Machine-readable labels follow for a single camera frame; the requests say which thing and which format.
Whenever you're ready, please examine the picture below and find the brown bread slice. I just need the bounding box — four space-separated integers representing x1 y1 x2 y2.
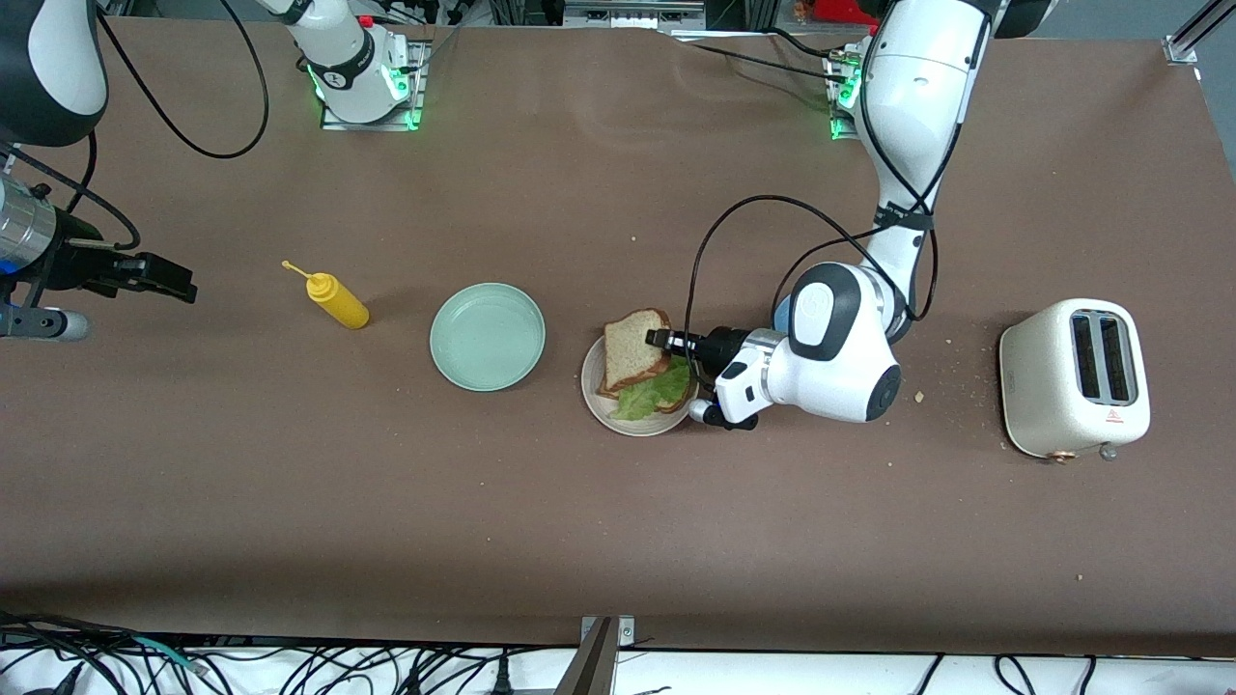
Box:
601 308 673 397
596 372 694 415

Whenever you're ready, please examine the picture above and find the green lettuce leaf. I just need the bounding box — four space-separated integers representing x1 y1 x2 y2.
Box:
608 355 695 423

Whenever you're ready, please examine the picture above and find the yellow squeeze bottle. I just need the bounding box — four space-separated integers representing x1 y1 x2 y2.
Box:
281 260 371 331

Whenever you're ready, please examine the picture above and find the beige plate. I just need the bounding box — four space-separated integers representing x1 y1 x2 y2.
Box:
581 333 700 437

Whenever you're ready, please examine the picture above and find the mint green plate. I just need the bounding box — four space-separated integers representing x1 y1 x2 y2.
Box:
430 282 547 393

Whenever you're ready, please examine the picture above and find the white two-slot toaster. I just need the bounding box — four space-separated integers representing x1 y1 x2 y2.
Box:
999 297 1152 465

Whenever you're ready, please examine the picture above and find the red box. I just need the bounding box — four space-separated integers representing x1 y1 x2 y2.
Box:
809 0 889 25

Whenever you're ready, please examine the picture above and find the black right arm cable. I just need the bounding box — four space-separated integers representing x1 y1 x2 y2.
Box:
19 0 271 252

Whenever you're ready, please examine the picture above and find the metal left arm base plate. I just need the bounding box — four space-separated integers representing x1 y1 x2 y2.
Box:
826 53 862 142

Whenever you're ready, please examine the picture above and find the black base power cable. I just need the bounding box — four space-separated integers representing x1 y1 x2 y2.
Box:
666 27 870 83

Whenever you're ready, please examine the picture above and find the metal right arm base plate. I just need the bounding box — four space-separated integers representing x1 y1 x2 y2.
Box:
321 39 429 131

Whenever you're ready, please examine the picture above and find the metal table edge bracket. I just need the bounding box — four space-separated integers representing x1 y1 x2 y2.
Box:
553 615 636 695

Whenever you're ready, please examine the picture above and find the aluminium frame rail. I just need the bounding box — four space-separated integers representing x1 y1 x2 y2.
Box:
563 0 708 30
1164 0 1236 67

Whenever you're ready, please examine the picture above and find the teal floor cable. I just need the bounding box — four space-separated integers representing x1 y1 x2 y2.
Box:
130 635 209 674

